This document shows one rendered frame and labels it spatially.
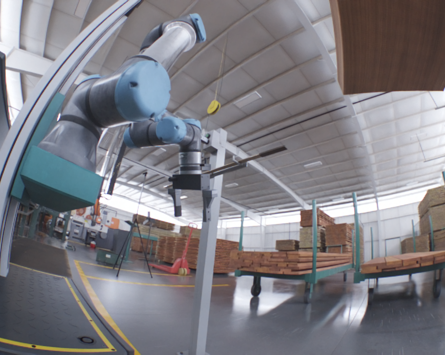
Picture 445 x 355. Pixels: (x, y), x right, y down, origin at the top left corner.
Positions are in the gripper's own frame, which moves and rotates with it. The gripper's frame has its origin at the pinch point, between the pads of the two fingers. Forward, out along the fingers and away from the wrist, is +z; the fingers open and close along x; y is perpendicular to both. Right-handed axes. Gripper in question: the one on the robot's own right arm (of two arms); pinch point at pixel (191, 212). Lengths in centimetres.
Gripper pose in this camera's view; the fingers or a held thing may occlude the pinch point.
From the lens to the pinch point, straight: 69.0
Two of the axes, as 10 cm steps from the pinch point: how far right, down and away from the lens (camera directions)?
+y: -5.5, 0.3, -8.3
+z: 0.2, 10.0, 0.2
